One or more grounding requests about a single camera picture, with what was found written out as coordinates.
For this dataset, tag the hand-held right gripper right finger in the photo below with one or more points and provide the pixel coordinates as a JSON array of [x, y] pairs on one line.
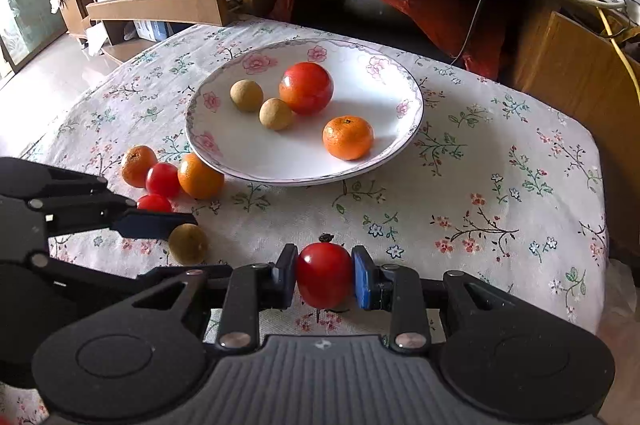
[[364, 277]]

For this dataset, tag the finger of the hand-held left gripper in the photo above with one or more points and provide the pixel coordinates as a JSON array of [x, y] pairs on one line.
[[90, 272], [155, 224]]

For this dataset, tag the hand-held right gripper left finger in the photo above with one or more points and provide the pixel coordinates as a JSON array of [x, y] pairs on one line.
[[285, 277]]

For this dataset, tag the red cherry tomato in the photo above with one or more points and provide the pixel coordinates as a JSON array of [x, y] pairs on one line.
[[162, 180], [325, 275], [154, 204]]

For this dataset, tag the brown longan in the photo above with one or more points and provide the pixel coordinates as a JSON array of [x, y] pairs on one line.
[[275, 114], [188, 245], [246, 95]]

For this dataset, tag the orange mandarin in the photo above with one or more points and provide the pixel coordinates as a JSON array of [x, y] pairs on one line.
[[200, 176], [348, 138], [137, 165]]

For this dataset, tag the white floral rimmed plate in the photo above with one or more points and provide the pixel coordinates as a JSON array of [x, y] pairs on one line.
[[380, 95]]

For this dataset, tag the large red tomato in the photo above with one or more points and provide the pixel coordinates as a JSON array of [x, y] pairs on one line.
[[306, 87]]

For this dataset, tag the floral tablecloth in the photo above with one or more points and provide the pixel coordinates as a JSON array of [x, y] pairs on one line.
[[450, 180]]

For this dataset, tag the blue and white box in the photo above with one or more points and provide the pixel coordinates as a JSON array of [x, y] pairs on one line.
[[152, 30]]

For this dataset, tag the white paper card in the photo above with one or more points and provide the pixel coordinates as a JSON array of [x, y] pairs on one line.
[[96, 39]]

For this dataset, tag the translucent plastic sheet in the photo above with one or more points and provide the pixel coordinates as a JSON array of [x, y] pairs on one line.
[[620, 300]]

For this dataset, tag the red cloth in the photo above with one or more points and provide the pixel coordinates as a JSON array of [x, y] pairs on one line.
[[400, 0]]

